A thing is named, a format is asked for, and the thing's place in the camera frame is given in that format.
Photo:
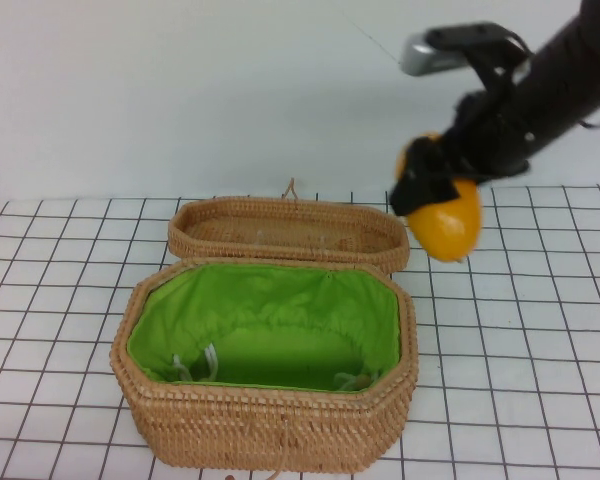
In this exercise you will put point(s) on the woven rattan basket lid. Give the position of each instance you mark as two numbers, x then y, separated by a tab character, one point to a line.
290	210

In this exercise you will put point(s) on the white black-grid tablecloth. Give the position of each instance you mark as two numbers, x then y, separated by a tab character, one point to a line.
520	310

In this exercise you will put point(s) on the green fabric basket liner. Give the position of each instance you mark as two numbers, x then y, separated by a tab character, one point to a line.
280	310

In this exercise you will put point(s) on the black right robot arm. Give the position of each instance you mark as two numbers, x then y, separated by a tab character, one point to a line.
565	65

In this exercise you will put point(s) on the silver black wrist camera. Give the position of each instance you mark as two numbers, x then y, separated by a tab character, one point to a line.
445	47

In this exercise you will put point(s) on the woven rattan basket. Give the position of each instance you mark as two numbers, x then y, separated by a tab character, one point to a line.
260	425

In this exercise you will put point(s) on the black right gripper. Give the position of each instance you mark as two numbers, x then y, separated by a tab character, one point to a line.
485	135

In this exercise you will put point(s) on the yellow mango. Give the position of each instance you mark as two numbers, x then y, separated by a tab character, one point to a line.
450	230

